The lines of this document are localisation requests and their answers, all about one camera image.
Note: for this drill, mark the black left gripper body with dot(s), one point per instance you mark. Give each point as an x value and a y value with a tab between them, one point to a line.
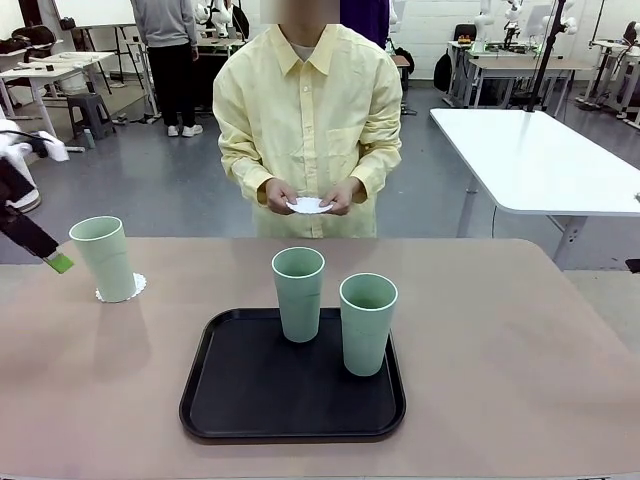
25	232

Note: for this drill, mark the pale green plastic cup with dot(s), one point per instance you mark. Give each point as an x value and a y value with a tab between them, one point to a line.
107	270
367	345
300	315

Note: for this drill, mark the white scalloped paper coaster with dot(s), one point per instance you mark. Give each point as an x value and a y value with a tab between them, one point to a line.
307	206
141	285

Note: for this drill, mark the person's left forearm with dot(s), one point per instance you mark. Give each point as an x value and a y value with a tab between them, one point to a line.
375	172

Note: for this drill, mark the person's right forearm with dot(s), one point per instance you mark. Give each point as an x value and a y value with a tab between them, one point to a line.
245	172

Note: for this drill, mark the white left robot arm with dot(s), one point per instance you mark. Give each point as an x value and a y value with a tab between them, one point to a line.
55	147

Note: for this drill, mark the person's right hand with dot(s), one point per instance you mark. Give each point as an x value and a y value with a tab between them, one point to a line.
280	195

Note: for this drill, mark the person's left hand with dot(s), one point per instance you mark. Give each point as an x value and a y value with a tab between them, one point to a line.
345	197

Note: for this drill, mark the small green bottle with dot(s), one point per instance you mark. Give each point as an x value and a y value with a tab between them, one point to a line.
89	139

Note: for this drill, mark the grey plastic stool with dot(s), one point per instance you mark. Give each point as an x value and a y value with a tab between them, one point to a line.
90	107

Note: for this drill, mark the white desk with clutter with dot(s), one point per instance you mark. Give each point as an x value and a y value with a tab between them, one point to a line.
30	74

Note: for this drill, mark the black bag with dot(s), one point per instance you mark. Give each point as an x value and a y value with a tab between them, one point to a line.
35	36

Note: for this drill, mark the person in grey hoodie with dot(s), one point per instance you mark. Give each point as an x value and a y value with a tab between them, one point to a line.
165	75

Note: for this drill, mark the whiteboard on easel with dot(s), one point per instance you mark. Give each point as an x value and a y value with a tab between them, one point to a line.
95	12

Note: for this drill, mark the black plastic serving tray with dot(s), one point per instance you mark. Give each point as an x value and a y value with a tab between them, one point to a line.
280	390

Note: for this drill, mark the person in yellow shirt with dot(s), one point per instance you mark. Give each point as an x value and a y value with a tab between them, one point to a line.
305	125

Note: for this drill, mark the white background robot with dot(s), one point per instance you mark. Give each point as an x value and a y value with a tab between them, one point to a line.
482	20
215	15
567	22
512	17

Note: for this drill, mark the person in purple top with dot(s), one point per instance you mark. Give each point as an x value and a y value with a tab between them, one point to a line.
372	20

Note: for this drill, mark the black backpack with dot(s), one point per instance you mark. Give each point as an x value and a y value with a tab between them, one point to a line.
442	72

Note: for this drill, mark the white rectangular table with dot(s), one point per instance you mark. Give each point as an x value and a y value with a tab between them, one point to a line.
540	160

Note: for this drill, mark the grey workbench desk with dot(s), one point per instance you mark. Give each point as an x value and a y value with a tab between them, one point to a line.
520	64

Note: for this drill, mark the black tripod pole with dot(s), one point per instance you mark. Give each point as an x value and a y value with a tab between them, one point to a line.
547	50

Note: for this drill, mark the white height-adjustable desk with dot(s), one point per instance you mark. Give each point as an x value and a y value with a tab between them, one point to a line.
612	47

